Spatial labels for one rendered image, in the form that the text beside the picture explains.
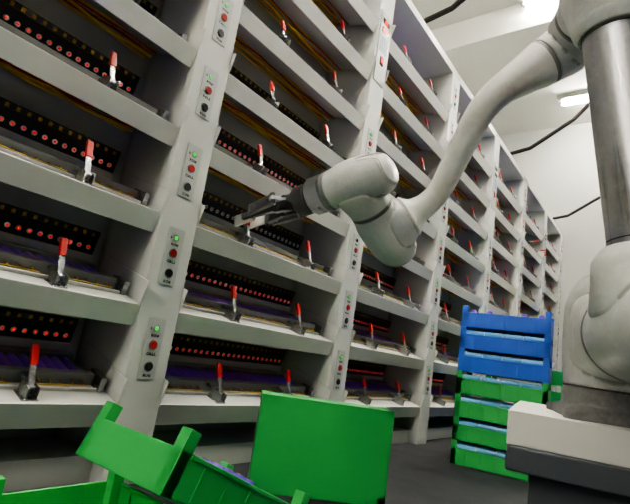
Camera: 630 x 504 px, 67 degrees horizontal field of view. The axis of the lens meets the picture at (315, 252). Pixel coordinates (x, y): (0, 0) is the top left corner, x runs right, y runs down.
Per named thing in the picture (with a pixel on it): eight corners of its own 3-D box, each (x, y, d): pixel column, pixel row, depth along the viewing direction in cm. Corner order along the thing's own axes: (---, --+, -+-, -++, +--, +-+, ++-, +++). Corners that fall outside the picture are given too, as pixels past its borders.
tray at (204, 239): (337, 294, 153) (348, 267, 153) (188, 244, 106) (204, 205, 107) (294, 276, 166) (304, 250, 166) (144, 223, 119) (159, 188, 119)
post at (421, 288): (426, 443, 203) (460, 76, 240) (416, 444, 196) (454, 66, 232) (384, 433, 215) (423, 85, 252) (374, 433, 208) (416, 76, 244)
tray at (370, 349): (421, 369, 203) (433, 339, 203) (345, 358, 156) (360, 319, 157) (382, 350, 216) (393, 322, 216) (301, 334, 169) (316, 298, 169)
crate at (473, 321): (553, 340, 179) (554, 319, 181) (550, 335, 162) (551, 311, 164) (470, 332, 194) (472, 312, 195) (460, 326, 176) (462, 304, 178)
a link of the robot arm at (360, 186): (313, 184, 103) (343, 230, 109) (376, 160, 95) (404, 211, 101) (327, 159, 111) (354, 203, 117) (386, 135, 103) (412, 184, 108)
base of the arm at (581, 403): (638, 421, 97) (638, 393, 98) (690, 438, 77) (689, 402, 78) (541, 406, 103) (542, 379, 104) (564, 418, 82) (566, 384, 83)
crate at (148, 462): (207, 508, 86) (227, 463, 90) (293, 549, 74) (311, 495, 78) (74, 453, 67) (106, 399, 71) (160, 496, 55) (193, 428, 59)
